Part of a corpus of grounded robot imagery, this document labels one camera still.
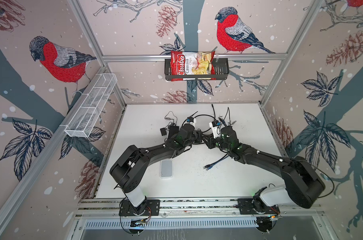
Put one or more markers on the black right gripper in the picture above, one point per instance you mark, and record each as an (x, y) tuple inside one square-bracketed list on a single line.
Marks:
[(209, 142)]

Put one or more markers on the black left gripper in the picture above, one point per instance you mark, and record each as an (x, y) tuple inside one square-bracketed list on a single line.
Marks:
[(196, 134)]

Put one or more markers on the black network switch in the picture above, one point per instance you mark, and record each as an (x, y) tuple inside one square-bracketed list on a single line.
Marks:
[(172, 131)]

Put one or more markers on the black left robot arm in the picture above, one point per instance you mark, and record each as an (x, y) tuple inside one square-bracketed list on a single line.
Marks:
[(130, 167)]

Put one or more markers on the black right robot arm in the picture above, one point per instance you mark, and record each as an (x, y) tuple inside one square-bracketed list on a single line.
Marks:
[(302, 185)]

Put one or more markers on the black power adapter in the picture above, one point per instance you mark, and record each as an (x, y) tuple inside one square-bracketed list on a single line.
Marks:
[(163, 131)]

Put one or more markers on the white grey flat device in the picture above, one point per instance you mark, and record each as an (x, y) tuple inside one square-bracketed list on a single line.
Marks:
[(166, 169)]

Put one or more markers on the red cassava chips bag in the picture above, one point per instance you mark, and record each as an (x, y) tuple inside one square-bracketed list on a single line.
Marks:
[(192, 63)]

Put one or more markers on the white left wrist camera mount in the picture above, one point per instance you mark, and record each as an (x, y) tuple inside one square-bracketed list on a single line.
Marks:
[(191, 121)]

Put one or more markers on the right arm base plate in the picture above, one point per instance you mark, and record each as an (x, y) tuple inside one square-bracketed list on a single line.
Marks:
[(249, 206)]

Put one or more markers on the black wire wall basket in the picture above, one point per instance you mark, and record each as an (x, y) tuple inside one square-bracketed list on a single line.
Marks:
[(217, 69)]

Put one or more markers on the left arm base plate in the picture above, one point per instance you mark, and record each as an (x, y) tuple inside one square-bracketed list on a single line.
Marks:
[(146, 208)]

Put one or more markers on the white mesh wall shelf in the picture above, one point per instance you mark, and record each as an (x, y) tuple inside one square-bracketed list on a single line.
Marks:
[(87, 114)]

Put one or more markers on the aluminium front rail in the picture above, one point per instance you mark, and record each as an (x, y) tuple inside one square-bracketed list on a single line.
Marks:
[(191, 208)]

